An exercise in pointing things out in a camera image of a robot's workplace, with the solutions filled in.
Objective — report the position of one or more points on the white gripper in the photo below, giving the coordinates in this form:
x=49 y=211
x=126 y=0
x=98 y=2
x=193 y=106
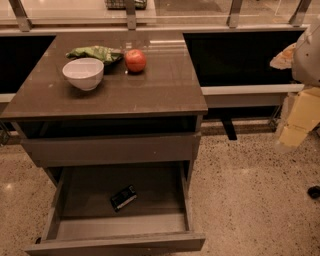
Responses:
x=307 y=61

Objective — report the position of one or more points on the dark rxbar blueberry wrapper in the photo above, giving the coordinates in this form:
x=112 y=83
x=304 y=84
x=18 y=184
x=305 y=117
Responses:
x=123 y=198

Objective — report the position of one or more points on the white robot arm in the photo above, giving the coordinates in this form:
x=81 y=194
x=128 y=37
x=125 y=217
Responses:
x=305 y=66

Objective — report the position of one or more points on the closed top drawer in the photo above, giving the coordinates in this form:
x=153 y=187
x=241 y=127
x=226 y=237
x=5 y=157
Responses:
x=104 y=150

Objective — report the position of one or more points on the grey drawer cabinet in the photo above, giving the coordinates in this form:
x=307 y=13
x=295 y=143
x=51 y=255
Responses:
x=164 y=99

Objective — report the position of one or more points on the open middle drawer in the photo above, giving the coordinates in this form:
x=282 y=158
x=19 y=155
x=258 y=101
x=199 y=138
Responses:
x=82 y=221

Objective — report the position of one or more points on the black object on floor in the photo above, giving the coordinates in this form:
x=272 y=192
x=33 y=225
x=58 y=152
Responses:
x=314 y=192

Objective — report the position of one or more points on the red apple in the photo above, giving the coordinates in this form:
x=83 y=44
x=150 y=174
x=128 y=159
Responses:
x=135 y=60

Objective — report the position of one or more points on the green chip bag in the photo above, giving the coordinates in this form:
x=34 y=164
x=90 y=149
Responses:
x=106 y=55

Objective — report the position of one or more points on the white ceramic bowl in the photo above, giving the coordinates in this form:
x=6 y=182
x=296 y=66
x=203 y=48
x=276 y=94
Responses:
x=84 y=73

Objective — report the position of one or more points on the metal railing with glass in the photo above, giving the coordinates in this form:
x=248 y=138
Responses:
x=27 y=15

